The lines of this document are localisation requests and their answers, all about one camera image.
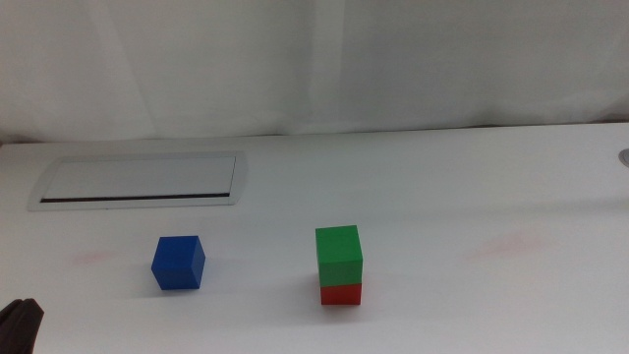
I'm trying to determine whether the green cube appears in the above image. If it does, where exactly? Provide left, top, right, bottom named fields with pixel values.
left=314, top=224, right=365, bottom=288

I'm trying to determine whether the red cube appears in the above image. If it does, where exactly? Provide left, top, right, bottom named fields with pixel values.
left=319, top=281, right=363, bottom=307

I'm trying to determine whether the blue cube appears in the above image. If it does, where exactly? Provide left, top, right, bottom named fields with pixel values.
left=150, top=235, right=206, bottom=291

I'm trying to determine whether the white fabric backdrop curtain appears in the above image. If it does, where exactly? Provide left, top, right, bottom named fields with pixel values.
left=0, top=0, right=629, bottom=145

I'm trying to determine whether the silver table cable flap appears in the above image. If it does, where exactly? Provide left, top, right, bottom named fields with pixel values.
left=28, top=150, right=249, bottom=212

